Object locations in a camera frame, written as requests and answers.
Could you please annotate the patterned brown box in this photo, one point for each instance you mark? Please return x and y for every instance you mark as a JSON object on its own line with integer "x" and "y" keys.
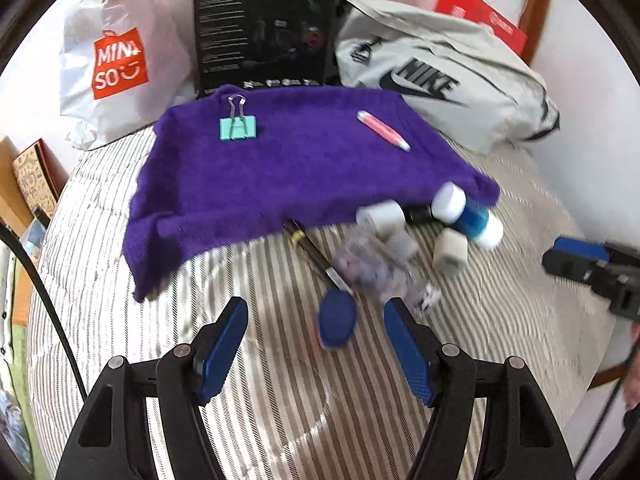
{"x": 35, "y": 175}

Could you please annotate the purple towel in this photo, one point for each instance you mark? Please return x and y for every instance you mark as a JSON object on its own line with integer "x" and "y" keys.
{"x": 280, "y": 175}

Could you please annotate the blue oval pad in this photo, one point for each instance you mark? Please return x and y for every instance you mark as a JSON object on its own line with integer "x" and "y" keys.
{"x": 337, "y": 320}

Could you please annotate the pink highlighter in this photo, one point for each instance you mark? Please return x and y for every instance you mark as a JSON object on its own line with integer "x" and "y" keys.
{"x": 382, "y": 130}

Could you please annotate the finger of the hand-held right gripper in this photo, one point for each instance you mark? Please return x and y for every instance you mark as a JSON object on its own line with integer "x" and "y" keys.
{"x": 580, "y": 248}
{"x": 567, "y": 267}

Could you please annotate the grey sports bag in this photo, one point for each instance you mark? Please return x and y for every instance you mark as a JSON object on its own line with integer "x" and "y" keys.
{"x": 440, "y": 60}

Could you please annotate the wooden door frame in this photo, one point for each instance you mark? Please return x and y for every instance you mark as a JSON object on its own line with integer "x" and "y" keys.
{"x": 537, "y": 5}

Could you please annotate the white plastic shopping bag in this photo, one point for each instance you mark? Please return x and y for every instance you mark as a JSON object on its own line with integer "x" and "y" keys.
{"x": 125, "y": 20}

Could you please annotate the teal binder clip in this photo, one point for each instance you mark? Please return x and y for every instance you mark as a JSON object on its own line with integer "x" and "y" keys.
{"x": 238, "y": 127}

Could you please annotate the blue and white bottle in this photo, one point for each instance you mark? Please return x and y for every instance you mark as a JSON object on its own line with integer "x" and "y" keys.
{"x": 472, "y": 215}

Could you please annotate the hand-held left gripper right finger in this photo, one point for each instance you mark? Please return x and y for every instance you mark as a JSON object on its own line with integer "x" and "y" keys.
{"x": 407, "y": 355}

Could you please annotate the white charger cube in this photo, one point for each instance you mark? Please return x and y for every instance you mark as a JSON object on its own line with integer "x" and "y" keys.
{"x": 449, "y": 252}

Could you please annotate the striped bed sheet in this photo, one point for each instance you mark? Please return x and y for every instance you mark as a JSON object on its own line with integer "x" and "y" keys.
{"x": 300, "y": 410}

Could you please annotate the black product box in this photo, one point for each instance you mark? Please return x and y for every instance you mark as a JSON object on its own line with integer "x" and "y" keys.
{"x": 260, "y": 25}

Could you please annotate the red flat box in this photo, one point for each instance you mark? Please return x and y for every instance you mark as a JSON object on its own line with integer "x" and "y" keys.
{"x": 475, "y": 15}

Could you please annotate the clear pill jar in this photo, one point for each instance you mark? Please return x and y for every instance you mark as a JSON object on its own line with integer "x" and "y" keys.
{"x": 372, "y": 270}

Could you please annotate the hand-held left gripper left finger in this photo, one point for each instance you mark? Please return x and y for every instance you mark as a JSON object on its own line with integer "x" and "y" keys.
{"x": 222, "y": 355}

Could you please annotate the black slim case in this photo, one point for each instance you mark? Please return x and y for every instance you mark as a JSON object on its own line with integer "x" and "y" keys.
{"x": 417, "y": 214}

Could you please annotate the white plug-in night light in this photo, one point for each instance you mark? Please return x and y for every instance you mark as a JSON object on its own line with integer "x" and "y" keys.
{"x": 380, "y": 215}

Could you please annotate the dark brown gold tube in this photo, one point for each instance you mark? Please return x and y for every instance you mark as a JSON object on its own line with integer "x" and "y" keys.
{"x": 312, "y": 255}

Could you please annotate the white patterned quilt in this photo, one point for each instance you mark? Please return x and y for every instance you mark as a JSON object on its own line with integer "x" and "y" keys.
{"x": 7, "y": 300}

